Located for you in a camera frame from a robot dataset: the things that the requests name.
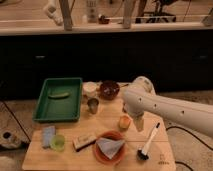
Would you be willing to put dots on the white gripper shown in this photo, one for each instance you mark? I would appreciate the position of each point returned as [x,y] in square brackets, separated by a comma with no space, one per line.
[138,121]

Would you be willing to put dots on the orange yellow apple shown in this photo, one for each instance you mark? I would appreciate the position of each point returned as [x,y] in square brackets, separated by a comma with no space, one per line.
[124,122]

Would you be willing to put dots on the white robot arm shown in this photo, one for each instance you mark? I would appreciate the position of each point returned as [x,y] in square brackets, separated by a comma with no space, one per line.
[139,96]

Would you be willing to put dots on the green plastic tray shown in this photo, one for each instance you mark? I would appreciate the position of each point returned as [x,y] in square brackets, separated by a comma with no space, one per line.
[59,110]

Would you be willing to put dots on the orange plate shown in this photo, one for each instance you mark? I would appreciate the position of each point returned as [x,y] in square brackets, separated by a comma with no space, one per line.
[114,135]

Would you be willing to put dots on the black white dish brush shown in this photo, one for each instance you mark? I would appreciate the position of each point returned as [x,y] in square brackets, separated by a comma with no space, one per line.
[142,153]

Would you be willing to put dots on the grey folded cloth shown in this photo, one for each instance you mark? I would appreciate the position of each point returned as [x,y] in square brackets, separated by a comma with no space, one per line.
[109,147]

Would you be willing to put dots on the dark red bowl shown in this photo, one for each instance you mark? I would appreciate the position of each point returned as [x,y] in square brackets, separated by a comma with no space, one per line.
[109,89]

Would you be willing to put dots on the small metal cup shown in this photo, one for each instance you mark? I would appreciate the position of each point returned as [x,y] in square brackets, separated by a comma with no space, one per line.
[93,104]

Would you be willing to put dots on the white ceramic cup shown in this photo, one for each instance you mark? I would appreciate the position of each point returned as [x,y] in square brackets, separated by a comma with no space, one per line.
[90,89]

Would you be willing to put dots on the wooden block eraser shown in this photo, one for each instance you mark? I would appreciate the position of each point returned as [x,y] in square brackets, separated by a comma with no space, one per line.
[83,141]

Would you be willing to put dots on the green cucumber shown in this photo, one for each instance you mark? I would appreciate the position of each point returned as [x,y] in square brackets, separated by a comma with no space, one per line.
[59,96]

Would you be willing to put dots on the light green plastic cup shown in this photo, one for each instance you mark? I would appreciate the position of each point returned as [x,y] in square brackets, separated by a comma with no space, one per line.
[57,143]

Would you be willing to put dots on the white round floor object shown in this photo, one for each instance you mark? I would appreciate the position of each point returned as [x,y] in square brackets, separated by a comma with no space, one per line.
[10,141]

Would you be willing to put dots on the wooden shelf counter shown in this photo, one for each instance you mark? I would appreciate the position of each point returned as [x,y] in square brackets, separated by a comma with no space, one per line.
[47,27]

